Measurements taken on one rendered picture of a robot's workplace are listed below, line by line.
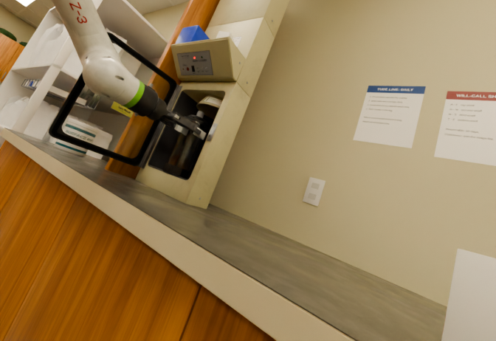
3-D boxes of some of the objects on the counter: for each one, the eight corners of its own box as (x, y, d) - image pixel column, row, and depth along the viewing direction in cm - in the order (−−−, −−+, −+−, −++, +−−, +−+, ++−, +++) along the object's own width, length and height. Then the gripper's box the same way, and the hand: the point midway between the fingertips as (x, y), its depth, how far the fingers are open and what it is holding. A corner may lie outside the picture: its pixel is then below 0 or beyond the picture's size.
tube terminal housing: (178, 193, 113) (234, 63, 128) (227, 214, 95) (286, 60, 110) (134, 179, 93) (207, 26, 108) (185, 204, 75) (264, 16, 89)
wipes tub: (78, 153, 120) (92, 128, 123) (88, 158, 113) (102, 131, 116) (49, 144, 110) (65, 116, 113) (58, 148, 102) (74, 119, 105)
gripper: (175, 96, 69) (218, 130, 87) (137, 94, 81) (182, 123, 99) (164, 118, 67) (211, 147, 86) (128, 112, 80) (176, 139, 98)
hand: (192, 132), depth 90 cm, fingers closed on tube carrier, 9 cm apart
